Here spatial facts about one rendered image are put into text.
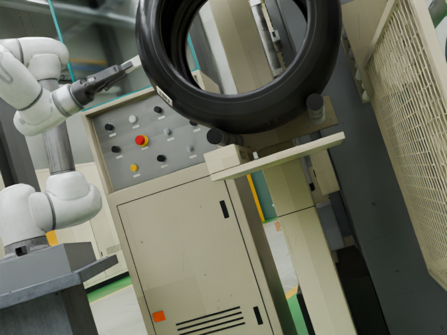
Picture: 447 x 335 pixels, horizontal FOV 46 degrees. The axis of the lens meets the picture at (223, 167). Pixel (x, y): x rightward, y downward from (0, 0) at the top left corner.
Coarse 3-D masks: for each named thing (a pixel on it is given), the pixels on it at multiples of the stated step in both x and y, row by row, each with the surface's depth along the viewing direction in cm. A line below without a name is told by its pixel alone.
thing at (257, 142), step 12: (324, 96) 170; (324, 108) 169; (300, 120) 171; (324, 120) 169; (336, 120) 169; (264, 132) 173; (276, 132) 172; (288, 132) 171; (300, 132) 171; (312, 132) 171; (252, 144) 174; (264, 144) 173; (276, 144) 174
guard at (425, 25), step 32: (416, 0) 84; (384, 32) 119; (416, 32) 91; (384, 64) 130; (416, 64) 97; (384, 96) 145; (416, 96) 106; (384, 128) 165; (416, 128) 117; (416, 160) 129; (416, 192) 146; (416, 224) 167
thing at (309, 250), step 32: (224, 0) 178; (224, 32) 178; (256, 32) 176; (256, 64) 176; (288, 192) 174; (288, 224) 174; (320, 224) 172; (320, 256) 172; (320, 288) 172; (320, 320) 172; (352, 320) 170
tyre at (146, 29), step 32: (160, 0) 142; (192, 0) 169; (320, 0) 135; (160, 32) 144; (320, 32) 135; (160, 64) 142; (320, 64) 137; (160, 96) 148; (192, 96) 141; (224, 96) 139; (256, 96) 137; (288, 96) 137; (224, 128) 145; (256, 128) 146
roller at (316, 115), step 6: (312, 96) 136; (318, 96) 136; (306, 102) 137; (312, 102) 136; (318, 102) 136; (312, 108) 136; (318, 108) 136; (312, 114) 148; (318, 114) 148; (312, 120) 168; (318, 120) 166
